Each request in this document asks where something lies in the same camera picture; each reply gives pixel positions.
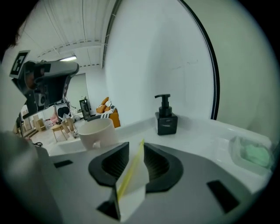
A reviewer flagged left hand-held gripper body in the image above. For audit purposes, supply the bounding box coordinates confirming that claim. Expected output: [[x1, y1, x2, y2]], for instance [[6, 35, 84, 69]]
[[9, 50, 73, 117]]

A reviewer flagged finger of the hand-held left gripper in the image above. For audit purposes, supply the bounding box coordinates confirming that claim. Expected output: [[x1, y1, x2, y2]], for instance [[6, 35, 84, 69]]
[[49, 61, 80, 77]]

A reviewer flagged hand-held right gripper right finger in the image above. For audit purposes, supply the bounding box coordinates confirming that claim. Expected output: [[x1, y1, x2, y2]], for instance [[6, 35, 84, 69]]
[[122, 143, 254, 224]]

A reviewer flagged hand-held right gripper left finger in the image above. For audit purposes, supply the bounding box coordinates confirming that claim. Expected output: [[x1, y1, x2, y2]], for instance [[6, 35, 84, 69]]
[[36, 141, 130, 224]]

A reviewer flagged yellow toothbrush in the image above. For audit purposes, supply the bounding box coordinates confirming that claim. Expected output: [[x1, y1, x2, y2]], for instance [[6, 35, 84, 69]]
[[117, 138, 145, 202]]

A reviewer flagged beige cup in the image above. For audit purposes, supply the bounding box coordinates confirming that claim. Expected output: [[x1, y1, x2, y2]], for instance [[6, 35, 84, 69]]
[[78, 118, 119, 151]]

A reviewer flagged ceiling tube light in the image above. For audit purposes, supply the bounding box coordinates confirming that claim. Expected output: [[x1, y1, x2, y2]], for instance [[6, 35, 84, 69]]
[[59, 55, 78, 62]]

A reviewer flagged cow print chair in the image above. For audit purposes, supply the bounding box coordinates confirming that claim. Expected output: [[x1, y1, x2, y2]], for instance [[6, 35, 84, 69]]
[[56, 106, 77, 139]]

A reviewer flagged wooden stool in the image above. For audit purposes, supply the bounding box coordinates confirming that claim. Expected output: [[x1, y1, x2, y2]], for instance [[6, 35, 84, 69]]
[[50, 123, 69, 143]]

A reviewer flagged white washbasin cabinet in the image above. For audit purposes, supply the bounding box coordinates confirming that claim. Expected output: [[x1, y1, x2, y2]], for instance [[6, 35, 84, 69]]
[[49, 115, 274, 194]]

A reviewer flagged black white patterned pillow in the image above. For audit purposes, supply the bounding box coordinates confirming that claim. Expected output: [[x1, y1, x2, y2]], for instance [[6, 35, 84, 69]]
[[99, 104, 117, 115]]

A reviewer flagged orange sofa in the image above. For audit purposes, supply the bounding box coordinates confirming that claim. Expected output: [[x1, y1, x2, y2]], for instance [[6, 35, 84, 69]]
[[96, 97, 121, 129]]

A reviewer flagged green soap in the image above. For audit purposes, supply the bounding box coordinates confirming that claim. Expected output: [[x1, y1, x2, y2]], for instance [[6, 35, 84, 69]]
[[239, 143, 271, 169]]

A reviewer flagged black soap dispenser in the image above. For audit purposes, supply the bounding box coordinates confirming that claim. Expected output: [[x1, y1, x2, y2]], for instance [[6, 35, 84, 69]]
[[154, 94, 179, 136]]

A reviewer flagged black display frame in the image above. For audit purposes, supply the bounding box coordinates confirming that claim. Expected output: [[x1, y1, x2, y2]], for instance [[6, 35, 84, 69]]
[[79, 98, 91, 120]]

